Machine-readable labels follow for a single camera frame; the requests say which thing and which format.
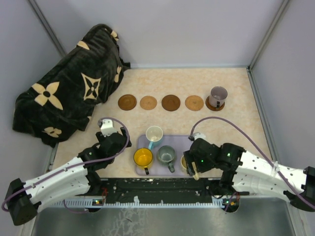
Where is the cream ceramic mug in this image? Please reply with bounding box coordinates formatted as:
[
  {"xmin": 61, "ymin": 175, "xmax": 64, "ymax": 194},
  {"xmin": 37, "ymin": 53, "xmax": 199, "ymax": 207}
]
[{"xmin": 181, "ymin": 156, "xmax": 200, "ymax": 180}]

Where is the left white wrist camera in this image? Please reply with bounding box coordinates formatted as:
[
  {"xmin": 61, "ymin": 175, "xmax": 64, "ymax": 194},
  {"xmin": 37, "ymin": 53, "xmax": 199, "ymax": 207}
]
[{"xmin": 97, "ymin": 118, "xmax": 118, "ymax": 137}]

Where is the white blue mug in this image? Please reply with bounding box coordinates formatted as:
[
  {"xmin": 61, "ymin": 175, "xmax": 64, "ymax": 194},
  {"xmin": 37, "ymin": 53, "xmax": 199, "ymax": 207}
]
[{"xmin": 145, "ymin": 126, "xmax": 163, "ymax": 150}]

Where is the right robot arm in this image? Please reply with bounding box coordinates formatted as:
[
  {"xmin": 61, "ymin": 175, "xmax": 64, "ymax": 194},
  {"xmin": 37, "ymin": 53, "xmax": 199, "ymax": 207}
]
[{"xmin": 184, "ymin": 138, "xmax": 315, "ymax": 212}]

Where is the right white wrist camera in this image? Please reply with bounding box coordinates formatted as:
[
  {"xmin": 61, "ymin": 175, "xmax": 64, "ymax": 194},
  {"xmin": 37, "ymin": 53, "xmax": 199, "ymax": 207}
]
[{"xmin": 189, "ymin": 132, "xmax": 206, "ymax": 141}]

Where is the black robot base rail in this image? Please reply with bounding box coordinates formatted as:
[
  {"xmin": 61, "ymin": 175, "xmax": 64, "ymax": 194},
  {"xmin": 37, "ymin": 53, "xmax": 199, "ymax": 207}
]
[{"xmin": 73, "ymin": 172, "xmax": 250, "ymax": 205}]

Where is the yellow glass mug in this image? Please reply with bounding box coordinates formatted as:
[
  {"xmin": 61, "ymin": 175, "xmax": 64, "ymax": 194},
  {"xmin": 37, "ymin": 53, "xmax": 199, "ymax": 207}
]
[{"xmin": 133, "ymin": 148, "xmax": 154, "ymax": 175}]

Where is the woven rattan coaster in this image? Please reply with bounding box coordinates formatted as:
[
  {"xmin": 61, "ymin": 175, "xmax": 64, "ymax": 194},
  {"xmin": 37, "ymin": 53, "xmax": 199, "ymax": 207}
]
[
  {"xmin": 185, "ymin": 95, "xmax": 204, "ymax": 111},
  {"xmin": 140, "ymin": 95, "xmax": 157, "ymax": 110}
]

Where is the lavender plastic tray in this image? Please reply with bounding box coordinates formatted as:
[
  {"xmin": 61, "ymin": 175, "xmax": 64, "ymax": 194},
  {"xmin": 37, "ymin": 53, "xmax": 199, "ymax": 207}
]
[{"xmin": 135, "ymin": 135, "xmax": 192, "ymax": 177}]

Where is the grey green mug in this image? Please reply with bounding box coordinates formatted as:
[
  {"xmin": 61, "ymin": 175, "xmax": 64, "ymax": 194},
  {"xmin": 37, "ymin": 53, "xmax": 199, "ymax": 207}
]
[{"xmin": 157, "ymin": 146, "xmax": 177, "ymax": 173}]

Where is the brown wooden coaster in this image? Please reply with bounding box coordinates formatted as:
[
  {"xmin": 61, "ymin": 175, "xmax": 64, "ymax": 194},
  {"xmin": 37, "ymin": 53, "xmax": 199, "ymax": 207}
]
[
  {"xmin": 118, "ymin": 94, "xmax": 137, "ymax": 111},
  {"xmin": 205, "ymin": 96, "xmax": 225, "ymax": 112}
]

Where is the dark wooden coaster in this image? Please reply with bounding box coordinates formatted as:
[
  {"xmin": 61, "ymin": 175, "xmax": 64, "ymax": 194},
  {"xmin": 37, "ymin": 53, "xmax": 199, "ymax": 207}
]
[{"xmin": 161, "ymin": 94, "xmax": 181, "ymax": 112}]

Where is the purple glass mug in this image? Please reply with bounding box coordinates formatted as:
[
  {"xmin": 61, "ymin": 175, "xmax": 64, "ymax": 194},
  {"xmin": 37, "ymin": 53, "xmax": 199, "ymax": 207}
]
[{"xmin": 208, "ymin": 86, "xmax": 228, "ymax": 109}]

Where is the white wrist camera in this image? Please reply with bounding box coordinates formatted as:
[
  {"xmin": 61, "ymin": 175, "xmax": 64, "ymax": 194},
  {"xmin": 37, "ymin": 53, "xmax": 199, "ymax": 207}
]
[
  {"xmin": 189, "ymin": 132, "xmax": 206, "ymax": 141},
  {"xmin": 97, "ymin": 118, "xmax": 118, "ymax": 137}
]

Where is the black floral blanket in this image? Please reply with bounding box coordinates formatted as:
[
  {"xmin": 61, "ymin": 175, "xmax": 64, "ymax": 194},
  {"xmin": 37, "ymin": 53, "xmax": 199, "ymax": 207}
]
[{"xmin": 12, "ymin": 24, "xmax": 130, "ymax": 147}]

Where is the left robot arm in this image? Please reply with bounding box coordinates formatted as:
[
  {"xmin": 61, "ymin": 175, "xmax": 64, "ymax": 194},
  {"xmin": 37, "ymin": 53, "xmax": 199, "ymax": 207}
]
[{"xmin": 1, "ymin": 127, "xmax": 131, "ymax": 226}]

